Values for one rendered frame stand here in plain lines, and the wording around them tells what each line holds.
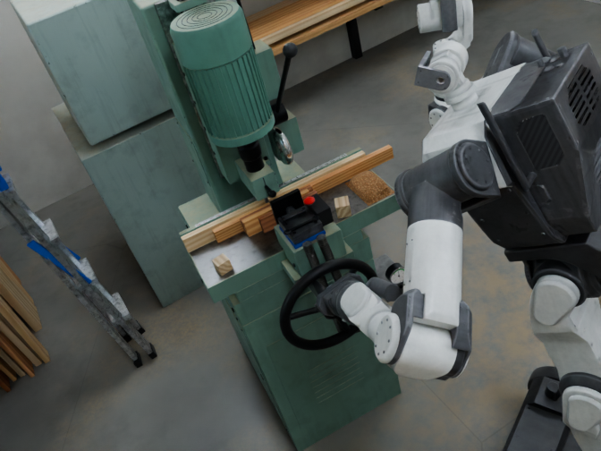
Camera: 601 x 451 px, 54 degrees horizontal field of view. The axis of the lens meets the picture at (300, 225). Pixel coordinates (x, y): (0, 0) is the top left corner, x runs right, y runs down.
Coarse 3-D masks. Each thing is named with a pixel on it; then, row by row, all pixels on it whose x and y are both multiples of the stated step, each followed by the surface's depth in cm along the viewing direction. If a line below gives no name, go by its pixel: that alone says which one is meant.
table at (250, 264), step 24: (336, 192) 175; (336, 216) 167; (360, 216) 166; (384, 216) 170; (240, 240) 168; (264, 240) 166; (240, 264) 160; (264, 264) 160; (288, 264) 161; (216, 288) 157; (240, 288) 161
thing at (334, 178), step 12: (372, 156) 178; (384, 156) 179; (348, 168) 176; (360, 168) 178; (324, 180) 174; (336, 180) 176; (264, 204) 172; (240, 216) 170; (216, 228) 168; (228, 228) 168; (240, 228) 170; (216, 240) 169
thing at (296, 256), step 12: (276, 228) 159; (324, 228) 154; (336, 228) 153; (288, 240) 154; (336, 240) 154; (288, 252) 156; (300, 252) 151; (336, 252) 156; (300, 264) 153; (300, 276) 155
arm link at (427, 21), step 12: (432, 0) 135; (444, 0) 130; (456, 0) 133; (420, 12) 135; (432, 12) 134; (444, 12) 131; (456, 12) 131; (420, 24) 136; (432, 24) 135; (444, 24) 132; (456, 24) 132
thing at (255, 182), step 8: (240, 160) 168; (240, 168) 166; (264, 168) 162; (240, 176) 172; (248, 176) 161; (256, 176) 160; (264, 176) 160; (272, 176) 161; (248, 184) 165; (256, 184) 160; (264, 184) 161; (272, 184) 162; (256, 192) 161; (264, 192) 162
